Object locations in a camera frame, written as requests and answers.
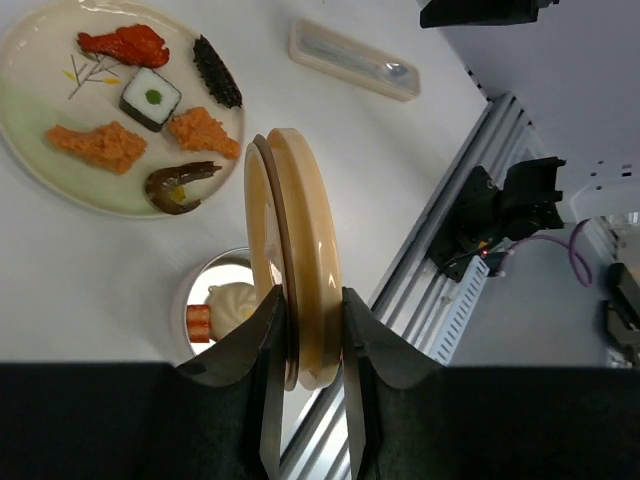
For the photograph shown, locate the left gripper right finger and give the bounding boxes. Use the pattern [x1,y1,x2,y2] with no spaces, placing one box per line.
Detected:
[342,288,639,479]

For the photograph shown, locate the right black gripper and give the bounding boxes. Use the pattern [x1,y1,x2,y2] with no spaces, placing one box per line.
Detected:
[420,0,560,29]

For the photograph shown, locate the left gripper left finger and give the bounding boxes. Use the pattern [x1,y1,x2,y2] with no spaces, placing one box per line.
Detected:
[1,287,286,479]

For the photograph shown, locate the white steamed bun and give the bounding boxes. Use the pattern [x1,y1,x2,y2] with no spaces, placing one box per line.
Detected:
[207,282,257,341]

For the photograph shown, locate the beige round lid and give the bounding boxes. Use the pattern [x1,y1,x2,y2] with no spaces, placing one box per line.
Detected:
[244,128,343,391]

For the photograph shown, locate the orange fried piece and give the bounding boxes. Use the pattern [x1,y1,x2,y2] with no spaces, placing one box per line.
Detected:
[45,121,148,175]

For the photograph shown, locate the bacon roll piece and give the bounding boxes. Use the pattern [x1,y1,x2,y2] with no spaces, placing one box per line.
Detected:
[185,304,212,343]

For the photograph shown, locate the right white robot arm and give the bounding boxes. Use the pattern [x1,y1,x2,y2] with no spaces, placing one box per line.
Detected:
[419,1,639,220]

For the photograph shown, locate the steel lunch box bowl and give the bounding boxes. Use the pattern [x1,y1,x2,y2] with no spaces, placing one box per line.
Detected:
[169,247,253,364]

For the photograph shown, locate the metal spoon in case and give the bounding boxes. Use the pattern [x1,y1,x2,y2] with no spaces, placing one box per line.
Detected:
[301,37,409,81]

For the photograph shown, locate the clear cutlery case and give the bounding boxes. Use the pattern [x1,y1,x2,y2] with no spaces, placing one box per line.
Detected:
[288,19,421,102]

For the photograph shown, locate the dark sea cucumber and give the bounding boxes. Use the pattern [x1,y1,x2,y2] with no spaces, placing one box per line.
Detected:
[192,35,243,109]

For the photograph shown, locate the dark brown shrimp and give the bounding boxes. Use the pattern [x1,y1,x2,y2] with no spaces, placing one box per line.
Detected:
[144,161,222,216]

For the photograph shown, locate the orange fried shrimp lower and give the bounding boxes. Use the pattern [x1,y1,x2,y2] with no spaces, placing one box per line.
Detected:
[168,107,240,160]

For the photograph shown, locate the red lobster piece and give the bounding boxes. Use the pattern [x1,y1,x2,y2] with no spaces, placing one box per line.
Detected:
[77,24,170,69]

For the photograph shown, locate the sushi roll piece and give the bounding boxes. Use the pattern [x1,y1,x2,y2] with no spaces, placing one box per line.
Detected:
[119,67,182,132]

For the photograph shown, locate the cream round plate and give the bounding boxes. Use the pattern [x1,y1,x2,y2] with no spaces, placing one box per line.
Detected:
[1,1,245,218]

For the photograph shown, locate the aluminium mounting rail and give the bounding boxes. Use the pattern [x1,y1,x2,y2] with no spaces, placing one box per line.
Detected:
[280,92,530,479]

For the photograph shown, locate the white slotted cable duct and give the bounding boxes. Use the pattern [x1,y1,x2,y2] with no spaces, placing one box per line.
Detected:
[429,256,489,365]

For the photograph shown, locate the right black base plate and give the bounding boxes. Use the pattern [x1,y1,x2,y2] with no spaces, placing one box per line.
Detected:
[427,166,501,282]

